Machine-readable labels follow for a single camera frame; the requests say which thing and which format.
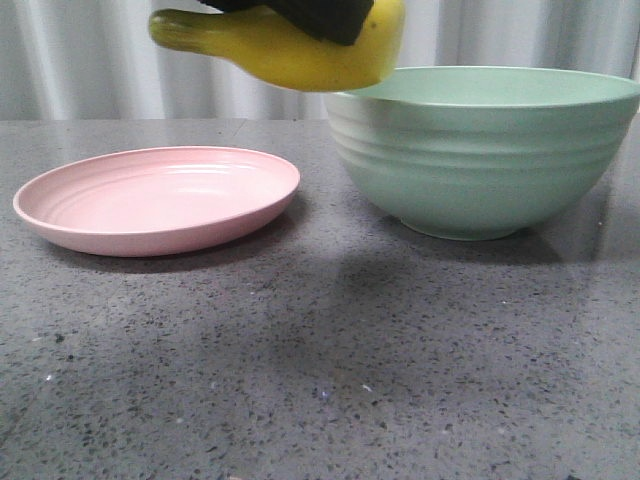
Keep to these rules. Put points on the white curtain backdrop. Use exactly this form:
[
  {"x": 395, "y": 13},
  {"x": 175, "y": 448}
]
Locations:
[{"x": 72, "y": 60}]

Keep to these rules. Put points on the green bowl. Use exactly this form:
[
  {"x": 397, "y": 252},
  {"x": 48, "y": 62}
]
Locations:
[{"x": 480, "y": 152}]

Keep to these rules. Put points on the yellow banana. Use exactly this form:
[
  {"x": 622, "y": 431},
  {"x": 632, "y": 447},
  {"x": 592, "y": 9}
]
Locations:
[{"x": 270, "y": 48}]

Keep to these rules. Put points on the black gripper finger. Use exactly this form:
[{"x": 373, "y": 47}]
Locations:
[{"x": 339, "y": 21}]

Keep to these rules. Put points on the pink plate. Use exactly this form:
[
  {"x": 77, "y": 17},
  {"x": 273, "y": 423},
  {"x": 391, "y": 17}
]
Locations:
[{"x": 157, "y": 201}]

